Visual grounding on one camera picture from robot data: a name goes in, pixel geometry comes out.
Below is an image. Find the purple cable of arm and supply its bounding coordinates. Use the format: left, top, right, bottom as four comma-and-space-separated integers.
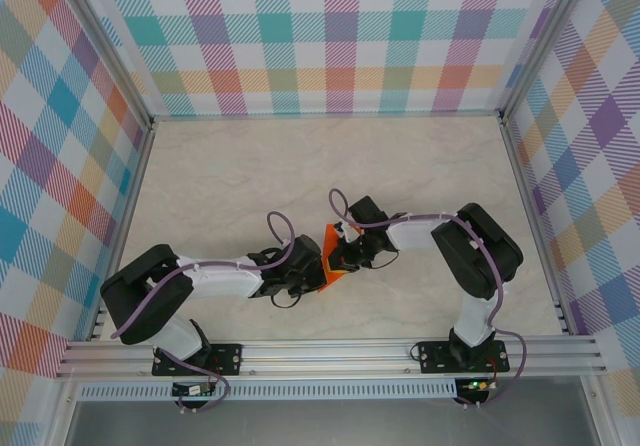
327, 188, 530, 410
110, 210, 296, 415

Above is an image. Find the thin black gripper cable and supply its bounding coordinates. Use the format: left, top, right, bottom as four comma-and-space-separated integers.
369, 248, 400, 270
269, 290, 304, 310

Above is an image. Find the grey metal panel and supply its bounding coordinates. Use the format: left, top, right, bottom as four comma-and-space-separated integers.
64, 399, 601, 446

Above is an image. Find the thin black right gripper cable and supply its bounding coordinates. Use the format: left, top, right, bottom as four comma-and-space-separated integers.
369, 248, 400, 270

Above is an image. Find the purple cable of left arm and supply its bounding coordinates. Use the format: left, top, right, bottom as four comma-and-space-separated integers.
110, 210, 296, 415

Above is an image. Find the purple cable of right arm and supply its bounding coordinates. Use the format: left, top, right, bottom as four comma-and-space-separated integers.
327, 188, 530, 410

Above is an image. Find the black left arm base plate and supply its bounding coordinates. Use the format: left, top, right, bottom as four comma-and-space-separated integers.
151, 341, 245, 378

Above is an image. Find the thin black left gripper cable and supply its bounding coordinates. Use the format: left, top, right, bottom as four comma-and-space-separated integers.
269, 290, 304, 310

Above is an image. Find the long aluminium mounting rail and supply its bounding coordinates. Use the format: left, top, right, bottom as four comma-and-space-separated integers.
55, 334, 609, 380

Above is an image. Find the thin aluminium rear rail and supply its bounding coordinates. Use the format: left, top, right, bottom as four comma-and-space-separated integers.
149, 109, 504, 122

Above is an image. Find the small black circuit board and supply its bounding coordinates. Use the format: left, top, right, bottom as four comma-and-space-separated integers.
171, 383, 217, 398

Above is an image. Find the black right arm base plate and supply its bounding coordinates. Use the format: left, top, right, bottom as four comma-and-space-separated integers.
418, 338, 511, 375

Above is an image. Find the slotted grey cable duct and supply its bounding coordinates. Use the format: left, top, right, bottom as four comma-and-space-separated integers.
78, 378, 459, 401

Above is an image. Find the aluminium side rail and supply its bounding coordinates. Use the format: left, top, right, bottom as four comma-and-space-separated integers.
85, 125, 157, 342
499, 115, 576, 337

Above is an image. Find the slanted aluminium frame post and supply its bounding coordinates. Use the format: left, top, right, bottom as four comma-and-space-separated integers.
499, 0, 594, 122
49, 0, 154, 132

